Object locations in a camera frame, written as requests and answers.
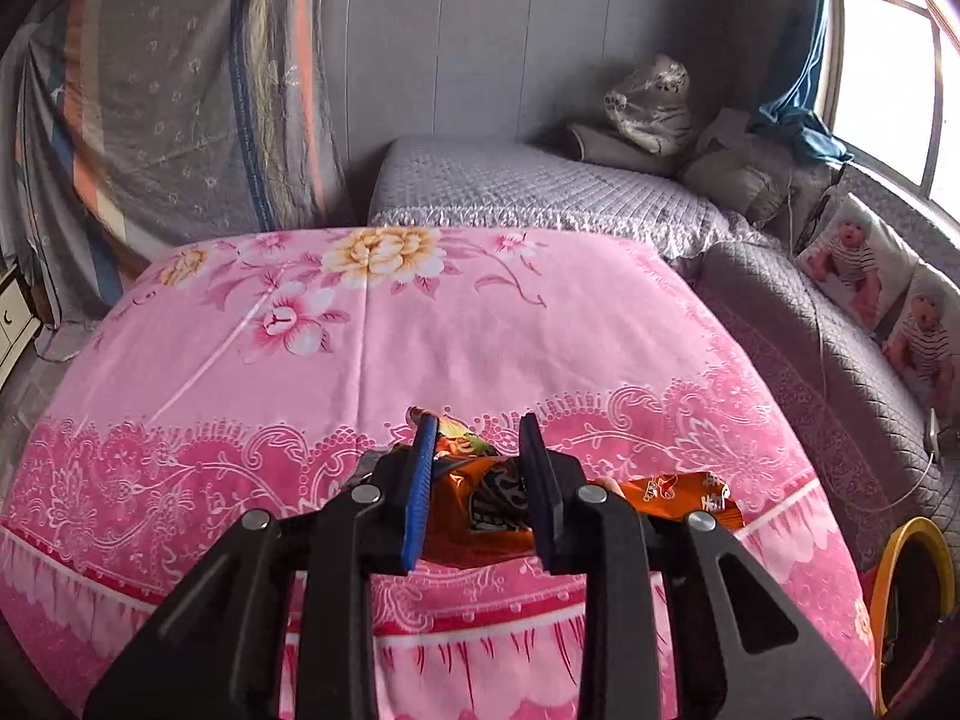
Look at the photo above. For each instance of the cloth covered wardrobe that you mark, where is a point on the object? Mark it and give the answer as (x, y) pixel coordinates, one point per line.
(165, 105)

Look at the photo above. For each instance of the white cabinet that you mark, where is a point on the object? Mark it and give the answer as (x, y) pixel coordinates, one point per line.
(15, 322)

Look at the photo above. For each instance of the beige cushion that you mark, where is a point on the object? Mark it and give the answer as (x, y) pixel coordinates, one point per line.
(607, 146)
(739, 172)

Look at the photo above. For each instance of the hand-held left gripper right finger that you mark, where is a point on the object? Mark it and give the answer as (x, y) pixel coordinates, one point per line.
(536, 495)

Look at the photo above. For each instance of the grey quilted sofa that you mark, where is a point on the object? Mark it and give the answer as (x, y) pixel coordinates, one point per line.
(525, 180)

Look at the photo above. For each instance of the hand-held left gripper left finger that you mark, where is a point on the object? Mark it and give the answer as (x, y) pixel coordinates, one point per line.
(420, 495)

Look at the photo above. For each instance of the pink floral bed sheet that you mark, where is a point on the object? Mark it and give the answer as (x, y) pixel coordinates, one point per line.
(450, 330)

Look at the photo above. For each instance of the yellow trash bin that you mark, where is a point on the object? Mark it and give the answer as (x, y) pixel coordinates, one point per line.
(889, 577)

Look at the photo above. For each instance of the blue curtain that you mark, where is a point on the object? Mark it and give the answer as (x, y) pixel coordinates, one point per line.
(802, 75)

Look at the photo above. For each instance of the baby print pillow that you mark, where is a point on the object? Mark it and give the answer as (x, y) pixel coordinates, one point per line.
(926, 337)
(855, 259)

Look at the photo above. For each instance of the large window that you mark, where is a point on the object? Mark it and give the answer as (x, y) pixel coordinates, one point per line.
(885, 90)

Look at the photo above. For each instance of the orange snack wrapper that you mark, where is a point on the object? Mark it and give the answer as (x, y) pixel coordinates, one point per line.
(480, 510)

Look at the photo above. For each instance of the tiger print plush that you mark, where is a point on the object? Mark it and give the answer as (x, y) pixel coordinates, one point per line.
(652, 101)

